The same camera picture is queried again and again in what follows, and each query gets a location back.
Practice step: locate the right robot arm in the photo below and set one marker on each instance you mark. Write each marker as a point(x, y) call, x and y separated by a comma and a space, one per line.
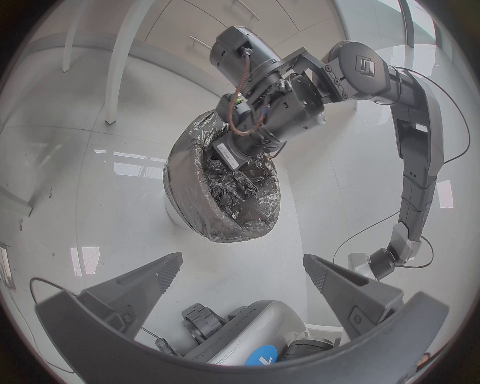
point(416, 150)

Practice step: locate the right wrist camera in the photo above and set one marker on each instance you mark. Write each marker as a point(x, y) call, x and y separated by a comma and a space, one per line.
point(232, 107)

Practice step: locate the grey chair with white frame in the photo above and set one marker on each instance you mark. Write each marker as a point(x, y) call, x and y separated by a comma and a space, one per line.
point(116, 75)

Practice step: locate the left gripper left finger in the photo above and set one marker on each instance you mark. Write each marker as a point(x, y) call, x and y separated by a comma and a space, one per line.
point(127, 296)

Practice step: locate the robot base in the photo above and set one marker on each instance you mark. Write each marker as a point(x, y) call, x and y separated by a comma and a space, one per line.
point(243, 337)

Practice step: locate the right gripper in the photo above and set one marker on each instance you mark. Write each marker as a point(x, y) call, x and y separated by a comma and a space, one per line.
point(285, 120)

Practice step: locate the black plastic bag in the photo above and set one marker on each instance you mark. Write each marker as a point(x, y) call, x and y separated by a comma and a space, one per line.
point(187, 180)

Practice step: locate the black plastic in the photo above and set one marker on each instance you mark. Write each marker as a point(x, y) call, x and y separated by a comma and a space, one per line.
point(232, 187)

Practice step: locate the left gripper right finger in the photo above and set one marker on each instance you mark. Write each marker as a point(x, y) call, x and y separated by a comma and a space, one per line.
point(352, 300)

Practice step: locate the white trash bin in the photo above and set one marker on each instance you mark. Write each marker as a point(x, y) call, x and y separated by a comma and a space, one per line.
point(176, 217)

